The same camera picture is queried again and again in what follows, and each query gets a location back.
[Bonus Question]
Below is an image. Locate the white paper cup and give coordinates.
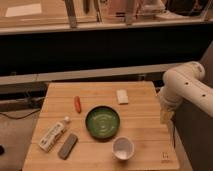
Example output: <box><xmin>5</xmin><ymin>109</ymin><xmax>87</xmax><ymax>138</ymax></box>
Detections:
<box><xmin>112</xmin><ymin>137</ymin><xmax>135</xmax><ymax>161</ymax></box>

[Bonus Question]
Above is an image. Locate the white tube with cap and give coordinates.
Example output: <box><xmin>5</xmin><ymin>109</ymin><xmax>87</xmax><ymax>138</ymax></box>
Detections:
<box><xmin>38</xmin><ymin>117</ymin><xmax>70</xmax><ymax>152</ymax></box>

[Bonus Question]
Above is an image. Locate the grey rectangular eraser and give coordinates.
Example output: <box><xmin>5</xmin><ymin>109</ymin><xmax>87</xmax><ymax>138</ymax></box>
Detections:
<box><xmin>58</xmin><ymin>134</ymin><xmax>78</xmax><ymax>160</ymax></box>

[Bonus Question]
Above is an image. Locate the black cable on floor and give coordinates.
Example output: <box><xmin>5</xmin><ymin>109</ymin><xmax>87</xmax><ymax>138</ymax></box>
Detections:
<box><xmin>0</xmin><ymin>108</ymin><xmax>41</xmax><ymax>121</ymax></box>

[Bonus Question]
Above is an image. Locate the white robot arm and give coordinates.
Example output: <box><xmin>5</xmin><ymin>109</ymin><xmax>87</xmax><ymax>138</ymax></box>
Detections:
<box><xmin>158</xmin><ymin>61</ymin><xmax>213</xmax><ymax>124</ymax></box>

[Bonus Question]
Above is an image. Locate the small orange carrot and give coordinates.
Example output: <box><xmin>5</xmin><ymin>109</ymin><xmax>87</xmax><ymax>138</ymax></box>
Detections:
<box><xmin>74</xmin><ymin>96</ymin><xmax>81</xmax><ymax>113</ymax></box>

